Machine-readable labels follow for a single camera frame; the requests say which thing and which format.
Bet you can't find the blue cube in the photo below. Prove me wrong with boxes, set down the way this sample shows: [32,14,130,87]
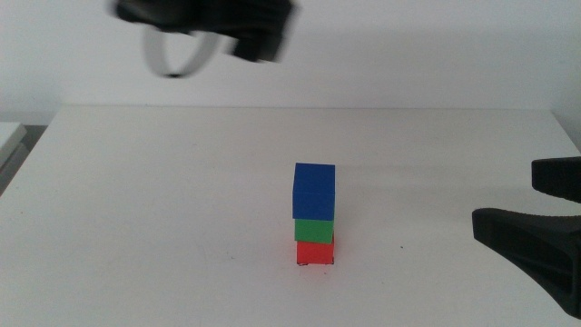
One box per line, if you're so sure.
[291,162,337,223]

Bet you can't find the green cube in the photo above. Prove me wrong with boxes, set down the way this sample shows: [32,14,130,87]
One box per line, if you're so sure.
[293,219,336,245]

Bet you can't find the white cabinet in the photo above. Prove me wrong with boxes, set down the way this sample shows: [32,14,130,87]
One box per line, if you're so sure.
[0,121,28,194]

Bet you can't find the red cube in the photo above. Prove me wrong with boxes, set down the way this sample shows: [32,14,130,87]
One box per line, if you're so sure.
[296,235,336,266]

